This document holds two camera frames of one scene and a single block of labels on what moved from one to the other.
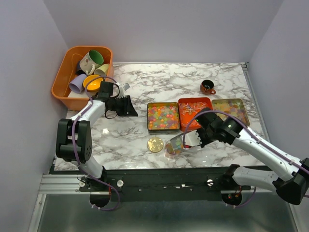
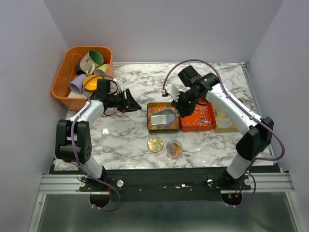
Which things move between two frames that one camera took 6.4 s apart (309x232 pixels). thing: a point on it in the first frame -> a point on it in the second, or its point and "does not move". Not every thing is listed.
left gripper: x=128 y=109 -> x=131 y=104
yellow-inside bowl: x=93 y=86 does not move
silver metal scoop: x=176 y=142 -> x=163 y=117
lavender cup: x=76 y=84 does not move
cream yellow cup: x=103 y=70 does not move
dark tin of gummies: x=163 y=118 does not move
